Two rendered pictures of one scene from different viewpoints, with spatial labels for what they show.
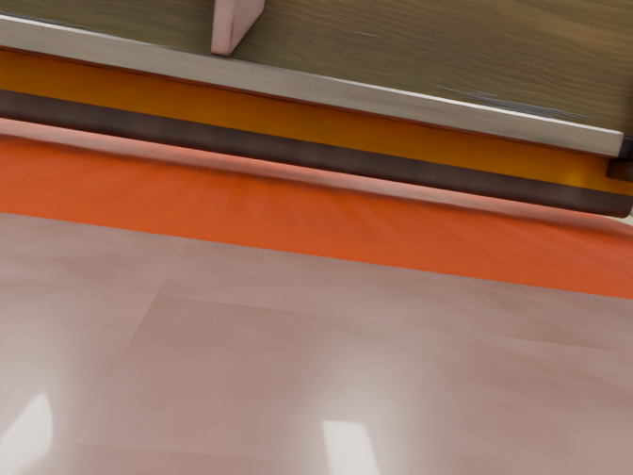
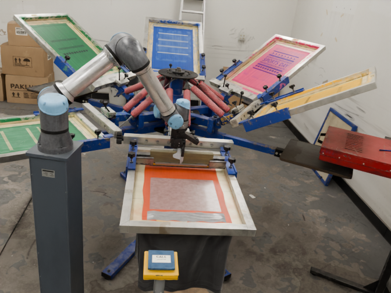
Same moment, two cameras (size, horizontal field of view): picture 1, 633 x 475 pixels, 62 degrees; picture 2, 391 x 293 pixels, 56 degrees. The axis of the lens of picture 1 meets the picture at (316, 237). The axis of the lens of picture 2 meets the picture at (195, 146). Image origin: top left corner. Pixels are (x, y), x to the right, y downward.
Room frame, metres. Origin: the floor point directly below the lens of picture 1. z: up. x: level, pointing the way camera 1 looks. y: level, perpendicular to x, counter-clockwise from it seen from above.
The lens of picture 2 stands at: (-1.67, -0.03, 1.94)
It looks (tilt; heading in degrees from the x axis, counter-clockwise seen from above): 24 degrees down; 0
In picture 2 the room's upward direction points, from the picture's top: 7 degrees clockwise
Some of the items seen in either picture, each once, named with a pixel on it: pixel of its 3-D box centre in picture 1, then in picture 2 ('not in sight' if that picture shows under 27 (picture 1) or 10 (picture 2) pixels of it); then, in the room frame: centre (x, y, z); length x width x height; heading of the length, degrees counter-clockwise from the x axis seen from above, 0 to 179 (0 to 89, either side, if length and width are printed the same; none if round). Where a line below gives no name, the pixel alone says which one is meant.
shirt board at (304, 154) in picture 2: not in sight; (255, 145); (0.80, -0.46, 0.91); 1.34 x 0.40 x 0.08; 68
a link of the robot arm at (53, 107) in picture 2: not in sight; (53, 111); (-0.19, 0.59, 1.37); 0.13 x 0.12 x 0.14; 26
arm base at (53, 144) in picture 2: not in sight; (55, 136); (-0.19, 0.59, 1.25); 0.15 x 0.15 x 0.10
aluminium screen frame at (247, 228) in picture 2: not in sight; (182, 183); (0.01, 0.01, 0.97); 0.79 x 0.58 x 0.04; 8
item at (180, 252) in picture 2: not in sight; (182, 258); (-0.28, -0.03, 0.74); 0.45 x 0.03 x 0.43; 98
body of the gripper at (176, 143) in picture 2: not in sight; (178, 136); (0.21, 0.07, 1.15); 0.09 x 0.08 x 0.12; 98
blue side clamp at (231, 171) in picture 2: not in sight; (227, 165); (0.28, -0.23, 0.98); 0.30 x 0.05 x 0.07; 8
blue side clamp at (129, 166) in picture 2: not in sight; (132, 160); (0.20, 0.32, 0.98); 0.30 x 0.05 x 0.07; 8
